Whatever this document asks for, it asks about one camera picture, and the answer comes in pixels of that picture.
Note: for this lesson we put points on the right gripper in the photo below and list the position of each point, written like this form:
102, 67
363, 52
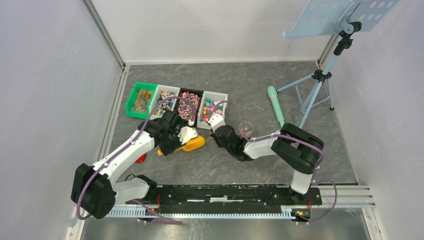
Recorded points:
219, 144

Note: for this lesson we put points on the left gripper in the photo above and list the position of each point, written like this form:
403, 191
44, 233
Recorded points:
167, 151

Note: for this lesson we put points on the clear plastic jar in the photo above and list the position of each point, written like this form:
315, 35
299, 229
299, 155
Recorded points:
246, 129

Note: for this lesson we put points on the orange plastic scoop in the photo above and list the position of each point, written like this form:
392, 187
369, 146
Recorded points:
190, 146

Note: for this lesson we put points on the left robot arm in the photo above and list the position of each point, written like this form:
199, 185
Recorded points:
96, 188

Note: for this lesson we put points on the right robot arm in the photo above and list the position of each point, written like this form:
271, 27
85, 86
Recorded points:
298, 148

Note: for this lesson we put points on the red jar lid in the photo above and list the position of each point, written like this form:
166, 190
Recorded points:
141, 159

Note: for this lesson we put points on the black swirl lollipop bin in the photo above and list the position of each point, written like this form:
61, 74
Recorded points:
189, 107

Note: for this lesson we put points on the white star candy bin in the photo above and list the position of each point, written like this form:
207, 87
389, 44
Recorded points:
209, 105

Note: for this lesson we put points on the green candy bin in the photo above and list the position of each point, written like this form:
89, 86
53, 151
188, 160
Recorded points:
138, 103

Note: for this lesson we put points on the blue music stand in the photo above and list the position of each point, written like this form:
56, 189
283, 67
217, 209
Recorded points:
341, 18

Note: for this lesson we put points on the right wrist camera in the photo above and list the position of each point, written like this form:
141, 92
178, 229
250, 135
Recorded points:
216, 121

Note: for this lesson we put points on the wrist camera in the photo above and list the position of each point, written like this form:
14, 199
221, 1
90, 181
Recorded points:
216, 121
187, 133

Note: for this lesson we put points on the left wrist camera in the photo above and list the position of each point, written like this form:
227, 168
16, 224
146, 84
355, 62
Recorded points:
187, 133

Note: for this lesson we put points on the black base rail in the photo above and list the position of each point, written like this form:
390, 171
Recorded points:
229, 199

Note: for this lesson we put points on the aluminium frame post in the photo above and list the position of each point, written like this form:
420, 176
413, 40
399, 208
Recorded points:
101, 27

